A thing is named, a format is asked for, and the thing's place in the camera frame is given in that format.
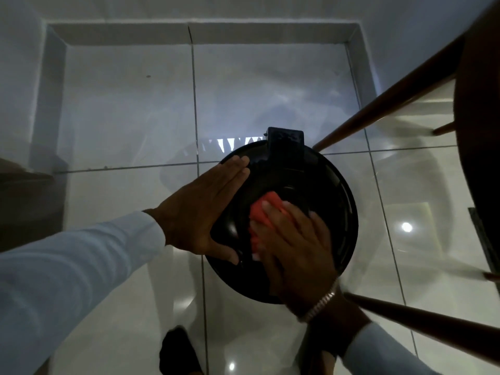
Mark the black shoe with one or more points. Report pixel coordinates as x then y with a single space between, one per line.
179 353

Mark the person's right hand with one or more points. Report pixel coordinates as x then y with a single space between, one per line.
300 261

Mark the black round trash bin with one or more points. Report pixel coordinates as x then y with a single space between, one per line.
336 214

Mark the person's left forearm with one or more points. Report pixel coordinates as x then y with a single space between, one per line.
66 285

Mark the person's right thumb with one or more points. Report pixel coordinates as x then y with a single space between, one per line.
261 246

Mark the person's left hand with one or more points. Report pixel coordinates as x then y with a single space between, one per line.
191 218

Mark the red cleaning cloth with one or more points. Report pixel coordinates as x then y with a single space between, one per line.
261 214

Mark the person's left thumb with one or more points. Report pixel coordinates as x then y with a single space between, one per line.
225 247

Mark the person's right forearm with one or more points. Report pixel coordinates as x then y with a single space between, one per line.
363 351

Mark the dark wooden furniture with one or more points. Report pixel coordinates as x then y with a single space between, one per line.
27 203

